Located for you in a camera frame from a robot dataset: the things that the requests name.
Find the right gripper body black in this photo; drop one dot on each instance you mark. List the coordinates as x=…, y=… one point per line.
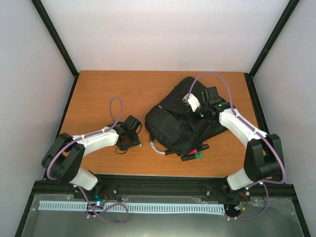
x=195, y=119

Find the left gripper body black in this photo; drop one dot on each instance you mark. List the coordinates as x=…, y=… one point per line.
x=132, y=141

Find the black student backpack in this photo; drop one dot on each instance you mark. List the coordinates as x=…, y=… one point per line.
x=167, y=123

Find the pink highlighter marker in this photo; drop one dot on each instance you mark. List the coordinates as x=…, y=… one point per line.
x=200, y=148

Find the green highlighter marker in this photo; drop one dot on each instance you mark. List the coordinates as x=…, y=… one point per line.
x=191, y=157

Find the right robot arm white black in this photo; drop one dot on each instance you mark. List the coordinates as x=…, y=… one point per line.
x=263, y=157

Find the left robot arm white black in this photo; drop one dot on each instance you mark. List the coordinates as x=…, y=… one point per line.
x=63, y=160

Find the green lit circuit board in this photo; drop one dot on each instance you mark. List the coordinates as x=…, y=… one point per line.
x=101, y=199

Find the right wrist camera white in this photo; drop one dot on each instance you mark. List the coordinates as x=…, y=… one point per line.
x=192, y=101

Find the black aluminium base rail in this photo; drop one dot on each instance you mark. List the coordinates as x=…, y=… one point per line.
x=116, y=187

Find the light blue cable duct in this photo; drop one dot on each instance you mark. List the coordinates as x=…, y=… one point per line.
x=135, y=208

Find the right black frame post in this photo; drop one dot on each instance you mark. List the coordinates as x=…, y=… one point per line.
x=283, y=19

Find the black frame post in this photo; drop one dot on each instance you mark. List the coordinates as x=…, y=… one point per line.
x=283, y=19
x=39, y=7

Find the left black frame post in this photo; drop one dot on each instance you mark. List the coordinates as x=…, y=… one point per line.
x=39, y=7

